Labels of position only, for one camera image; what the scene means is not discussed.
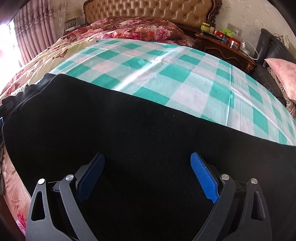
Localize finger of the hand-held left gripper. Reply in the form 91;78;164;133
0;96;15;122

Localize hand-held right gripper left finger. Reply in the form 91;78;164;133
25;152;105;241

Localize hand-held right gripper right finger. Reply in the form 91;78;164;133
190;152;272;241

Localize black pants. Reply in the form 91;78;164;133
1;73;296;241

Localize pink floral curtain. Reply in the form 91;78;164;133
9;0;67;67

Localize green white checked cloth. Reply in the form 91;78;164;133
46;38;296;146

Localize black leather armchair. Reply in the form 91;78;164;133
251;28;296;107

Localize dark wooden nightstand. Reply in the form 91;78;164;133
194;32;257;75

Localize large pink floral pillow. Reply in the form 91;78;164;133
264;58;296;101

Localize red floral quilt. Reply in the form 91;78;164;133
0;17;197;241

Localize tufted leather carved headboard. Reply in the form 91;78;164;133
83;0;222;30

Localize white charger with cable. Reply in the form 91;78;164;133
240;40;259;61

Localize white wall socket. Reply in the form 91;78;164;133
227;23;243;35

